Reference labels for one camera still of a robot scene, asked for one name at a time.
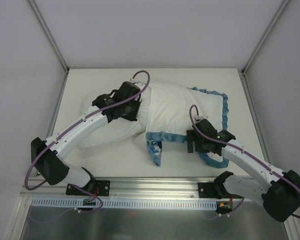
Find white pillow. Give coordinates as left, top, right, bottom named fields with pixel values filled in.
left=77, top=96, right=151, bottom=151

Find blue patterned pillowcase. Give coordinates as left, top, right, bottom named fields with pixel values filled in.
left=137, top=82, right=229, bottom=166

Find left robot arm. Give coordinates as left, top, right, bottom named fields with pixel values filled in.
left=30, top=81, right=147, bottom=195

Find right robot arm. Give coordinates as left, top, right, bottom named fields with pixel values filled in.
left=186, top=119, right=300, bottom=223

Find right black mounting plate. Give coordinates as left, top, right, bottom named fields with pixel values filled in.
left=197, top=182, right=243, bottom=200

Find black mounting plate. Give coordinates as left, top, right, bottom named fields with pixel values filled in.
left=197, top=182, right=243, bottom=200
left=65, top=178, right=111, bottom=197

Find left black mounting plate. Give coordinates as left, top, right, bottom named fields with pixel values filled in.
left=65, top=178, right=111, bottom=197

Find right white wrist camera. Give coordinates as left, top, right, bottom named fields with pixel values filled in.
left=195, top=115, right=208, bottom=122

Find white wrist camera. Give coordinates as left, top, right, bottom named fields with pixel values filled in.
left=129, top=78, right=147, bottom=89
left=195, top=115, right=208, bottom=122

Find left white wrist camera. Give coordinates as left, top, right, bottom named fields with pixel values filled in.
left=129, top=78, right=147, bottom=89

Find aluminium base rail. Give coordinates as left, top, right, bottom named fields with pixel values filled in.
left=19, top=169, right=263, bottom=202

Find right aluminium frame post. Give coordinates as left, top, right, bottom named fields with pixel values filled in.
left=241, top=0, right=291, bottom=75

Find aluminium frame post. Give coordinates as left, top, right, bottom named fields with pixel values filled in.
left=26, top=0, right=70, bottom=73
left=241, top=0, right=291, bottom=75

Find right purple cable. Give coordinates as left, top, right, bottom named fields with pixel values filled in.
left=188, top=104, right=300, bottom=221

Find left aluminium frame post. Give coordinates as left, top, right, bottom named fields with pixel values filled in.
left=26, top=0, right=70, bottom=73

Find white slotted cable duct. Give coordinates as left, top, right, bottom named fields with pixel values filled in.
left=31, top=197, right=217, bottom=211

